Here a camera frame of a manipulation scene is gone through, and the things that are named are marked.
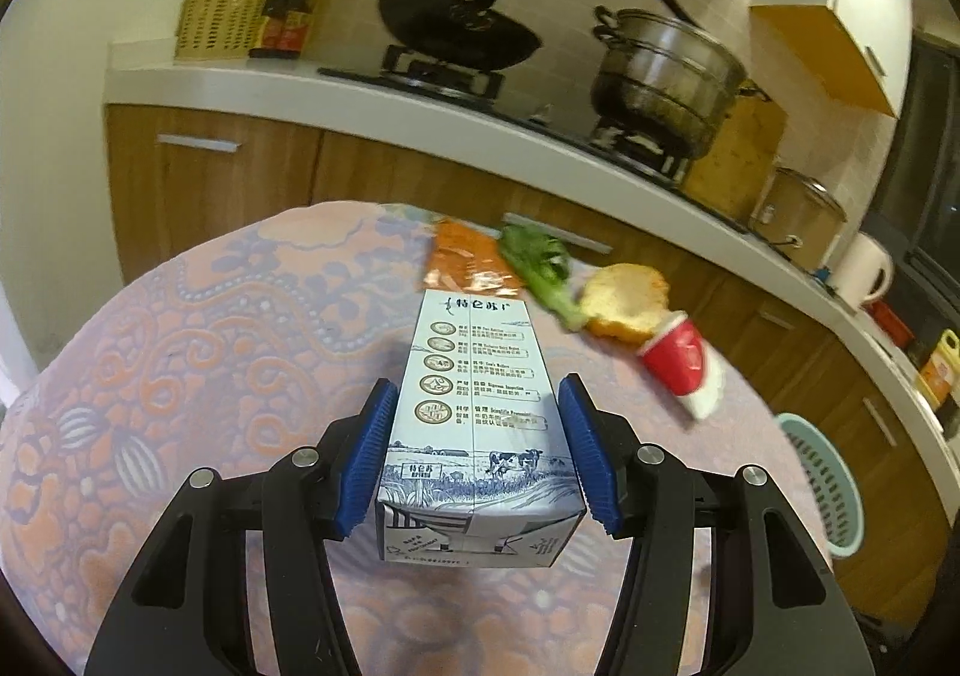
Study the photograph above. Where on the white electric kettle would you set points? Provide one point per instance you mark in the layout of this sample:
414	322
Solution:
862	271

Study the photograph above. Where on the orange snack packet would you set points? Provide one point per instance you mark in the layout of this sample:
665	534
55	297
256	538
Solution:
469	260

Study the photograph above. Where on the wooden base cabinets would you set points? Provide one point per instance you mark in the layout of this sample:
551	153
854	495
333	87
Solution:
225	189

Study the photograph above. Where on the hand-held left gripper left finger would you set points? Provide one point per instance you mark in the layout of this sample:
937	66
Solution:
367	466

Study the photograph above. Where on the dark green vegetable leaf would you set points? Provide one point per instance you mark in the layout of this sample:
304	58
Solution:
540	263

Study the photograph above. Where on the yellow woven basket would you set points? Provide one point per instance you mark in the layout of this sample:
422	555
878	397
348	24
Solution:
217	20

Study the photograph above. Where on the yellow wall cabinet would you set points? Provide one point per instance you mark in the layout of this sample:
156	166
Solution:
825	39

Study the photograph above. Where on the brown slow cooker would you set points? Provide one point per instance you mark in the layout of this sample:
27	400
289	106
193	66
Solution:
795	218

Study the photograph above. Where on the dark sauce bottle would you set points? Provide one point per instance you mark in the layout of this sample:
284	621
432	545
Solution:
270	9
304	9

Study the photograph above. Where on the black wok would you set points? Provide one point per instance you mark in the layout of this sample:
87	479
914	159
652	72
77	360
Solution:
450	24

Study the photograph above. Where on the blue white milk carton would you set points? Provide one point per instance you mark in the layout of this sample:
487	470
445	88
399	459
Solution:
472	421

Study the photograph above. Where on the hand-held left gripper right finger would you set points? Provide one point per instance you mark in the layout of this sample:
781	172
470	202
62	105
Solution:
592	458

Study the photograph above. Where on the yellow detergent bottle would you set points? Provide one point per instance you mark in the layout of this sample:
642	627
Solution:
941	372

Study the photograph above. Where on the dark window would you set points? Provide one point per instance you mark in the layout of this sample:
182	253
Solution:
930	159

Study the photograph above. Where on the wooden cutting board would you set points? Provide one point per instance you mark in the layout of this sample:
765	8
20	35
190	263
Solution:
735	159

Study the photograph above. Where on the red box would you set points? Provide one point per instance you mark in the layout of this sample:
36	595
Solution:
892	325

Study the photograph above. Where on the bread slice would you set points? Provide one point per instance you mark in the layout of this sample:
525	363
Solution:
626	301

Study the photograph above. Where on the teal plastic basket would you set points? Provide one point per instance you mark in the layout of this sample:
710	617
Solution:
825	488

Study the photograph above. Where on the black gas stove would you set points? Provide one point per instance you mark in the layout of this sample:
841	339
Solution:
465	80

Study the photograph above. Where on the red paper cup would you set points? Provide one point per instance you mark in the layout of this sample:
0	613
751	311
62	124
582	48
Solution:
675	357

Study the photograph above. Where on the steel steamer pot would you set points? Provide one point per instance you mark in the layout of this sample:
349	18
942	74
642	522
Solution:
667	76

